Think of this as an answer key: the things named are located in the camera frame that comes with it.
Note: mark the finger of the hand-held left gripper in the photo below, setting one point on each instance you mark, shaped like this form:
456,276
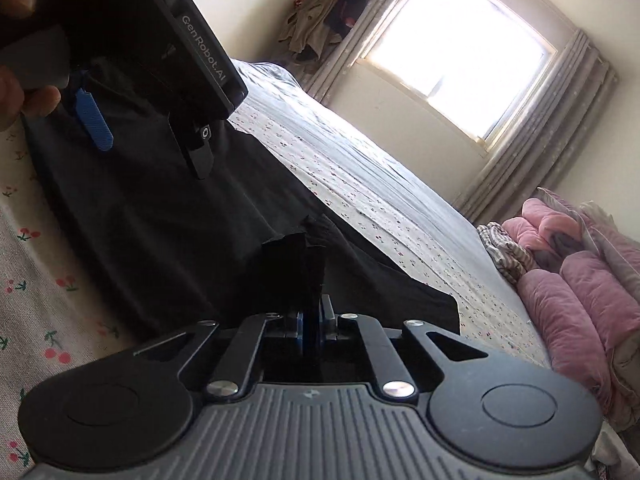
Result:
196,145
95,120

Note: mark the bed with cherry print sheet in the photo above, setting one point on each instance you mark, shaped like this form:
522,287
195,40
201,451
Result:
375,200

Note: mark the black pants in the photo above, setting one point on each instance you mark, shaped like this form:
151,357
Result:
175,235

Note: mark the grey patterned curtain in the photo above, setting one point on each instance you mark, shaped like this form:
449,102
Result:
360,25
545,150

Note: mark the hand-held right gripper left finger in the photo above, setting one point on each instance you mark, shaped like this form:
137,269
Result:
250,350

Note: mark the beige hanging jacket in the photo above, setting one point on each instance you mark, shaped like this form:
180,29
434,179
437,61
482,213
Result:
307,25

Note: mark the window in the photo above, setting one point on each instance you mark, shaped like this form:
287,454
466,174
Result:
460,45

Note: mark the light pink folded blanket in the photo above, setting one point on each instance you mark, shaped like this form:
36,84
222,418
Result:
537,230

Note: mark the striped folded cloth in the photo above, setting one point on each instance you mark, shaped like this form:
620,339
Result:
505,255

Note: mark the person's left hand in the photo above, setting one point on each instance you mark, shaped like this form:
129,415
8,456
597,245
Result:
35,102

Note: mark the dark hanging garment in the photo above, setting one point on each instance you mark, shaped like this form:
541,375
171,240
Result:
347,5

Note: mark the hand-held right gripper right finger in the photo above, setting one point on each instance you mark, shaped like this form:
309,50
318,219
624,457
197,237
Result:
372,355

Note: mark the pink and grey folded quilt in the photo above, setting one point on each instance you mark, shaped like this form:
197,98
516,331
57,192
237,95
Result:
585,305

